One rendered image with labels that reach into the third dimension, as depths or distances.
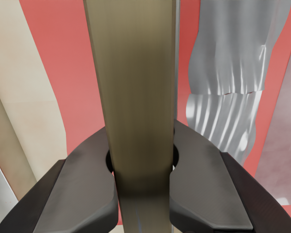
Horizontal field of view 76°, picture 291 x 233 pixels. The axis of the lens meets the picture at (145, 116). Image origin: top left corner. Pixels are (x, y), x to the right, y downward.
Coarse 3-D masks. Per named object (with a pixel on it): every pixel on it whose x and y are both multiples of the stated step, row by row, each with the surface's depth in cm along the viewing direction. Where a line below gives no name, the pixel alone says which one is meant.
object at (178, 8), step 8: (176, 0) 11; (176, 8) 11; (176, 16) 11; (176, 24) 12; (176, 32) 12; (176, 40) 12; (176, 48) 12; (176, 56) 13; (176, 64) 13; (176, 72) 13; (176, 80) 13; (176, 88) 14; (176, 96) 14; (176, 104) 14; (176, 112) 15
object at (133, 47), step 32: (96, 0) 6; (128, 0) 6; (160, 0) 6; (96, 32) 6; (128, 32) 6; (160, 32) 6; (96, 64) 7; (128, 64) 6; (160, 64) 6; (128, 96) 7; (160, 96) 7; (128, 128) 8; (160, 128) 8; (128, 160) 8; (160, 160) 8; (128, 192) 9; (160, 192) 9; (128, 224) 11; (160, 224) 10
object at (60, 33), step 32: (32, 0) 14; (64, 0) 14; (192, 0) 14; (32, 32) 16; (64, 32) 16; (192, 32) 16; (288, 32) 16; (64, 64) 17; (288, 64) 17; (64, 96) 18; (96, 96) 18
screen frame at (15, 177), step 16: (0, 112) 18; (0, 128) 18; (0, 144) 18; (16, 144) 20; (0, 160) 18; (16, 160) 20; (0, 176) 18; (16, 176) 20; (32, 176) 23; (0, 192) 19; (16, 192) 20; (0, 208) 20
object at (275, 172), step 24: (264, 96) 18; (288, 96) 18; (72, 120) 19; (96, 120) 19; (264, 120) 19; (288, 120) 19; (72, 144) 21; (264, 144) 21; (288, 144) 21; (264, 168) 22; (288, 168) 22; (288, 192) 24; (120, 216) 27
